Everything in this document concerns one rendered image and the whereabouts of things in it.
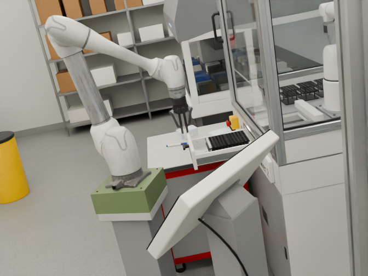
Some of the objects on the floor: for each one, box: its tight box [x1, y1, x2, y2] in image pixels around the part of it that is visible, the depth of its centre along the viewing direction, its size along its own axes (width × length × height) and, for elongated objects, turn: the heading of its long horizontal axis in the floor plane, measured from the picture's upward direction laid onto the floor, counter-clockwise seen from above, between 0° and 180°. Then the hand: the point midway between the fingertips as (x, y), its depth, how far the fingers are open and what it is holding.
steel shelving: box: [27, 0, 173, 137], centre depth 606 cm, size 363×49×200 cm, turn 122°
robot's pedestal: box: [97, 186, 177, 276], centre depth 232 cm, size 30×30×76 cm
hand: (185, 132), depth 229 cm, fingers closed
